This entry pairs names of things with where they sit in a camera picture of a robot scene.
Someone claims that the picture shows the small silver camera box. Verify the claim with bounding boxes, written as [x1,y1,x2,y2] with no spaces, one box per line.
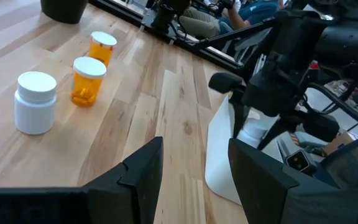
[285,149,311,174]

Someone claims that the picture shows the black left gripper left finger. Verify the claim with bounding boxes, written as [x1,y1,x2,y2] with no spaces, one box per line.
[84,136,165,224]

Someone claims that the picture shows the small white pill bottle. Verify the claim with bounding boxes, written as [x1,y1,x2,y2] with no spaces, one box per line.
[237,108,281,149]

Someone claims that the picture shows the cardboard box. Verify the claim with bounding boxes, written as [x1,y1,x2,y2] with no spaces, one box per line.
[323,132,358,155]

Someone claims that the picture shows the black table frame rail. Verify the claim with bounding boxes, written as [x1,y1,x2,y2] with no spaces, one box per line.
[88,0,251,78]

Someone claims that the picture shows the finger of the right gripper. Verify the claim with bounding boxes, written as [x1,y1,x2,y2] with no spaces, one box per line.
[208,72,247,139]
[255,111,341,151]

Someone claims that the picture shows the black diagonal frame strut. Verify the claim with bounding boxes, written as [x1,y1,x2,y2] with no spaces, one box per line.
[191,17,279,52]

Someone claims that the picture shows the white plastic basket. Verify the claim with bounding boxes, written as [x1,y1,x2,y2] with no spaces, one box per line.
[204,95,291,206]

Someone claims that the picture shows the large white pill bottle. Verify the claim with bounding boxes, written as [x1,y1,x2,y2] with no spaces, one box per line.
[14,71,58,136]

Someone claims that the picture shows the orange pill bottle white cap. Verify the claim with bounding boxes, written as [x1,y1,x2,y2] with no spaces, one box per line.
[88,30,118,68]
[70,56,108,108]

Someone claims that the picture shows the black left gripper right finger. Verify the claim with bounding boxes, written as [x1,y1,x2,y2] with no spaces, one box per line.
[227,138,358,224]

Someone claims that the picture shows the black plastic bucket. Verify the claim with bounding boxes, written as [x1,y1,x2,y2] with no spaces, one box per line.
[40,0,89,25]

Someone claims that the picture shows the seated person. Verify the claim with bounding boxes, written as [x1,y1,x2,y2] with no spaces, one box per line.
[178,0,279,40]

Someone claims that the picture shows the black cable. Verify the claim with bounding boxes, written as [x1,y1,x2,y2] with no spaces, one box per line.
[303,82,358,131]

